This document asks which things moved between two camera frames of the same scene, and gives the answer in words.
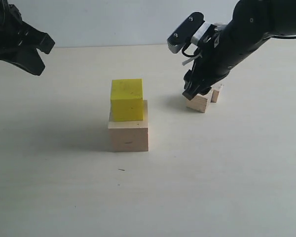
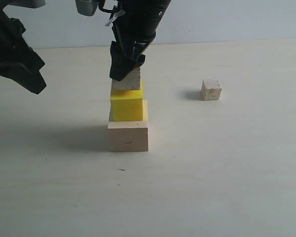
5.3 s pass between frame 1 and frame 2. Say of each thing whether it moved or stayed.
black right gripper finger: moved
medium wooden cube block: moved
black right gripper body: moved
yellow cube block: stayed
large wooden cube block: stayed
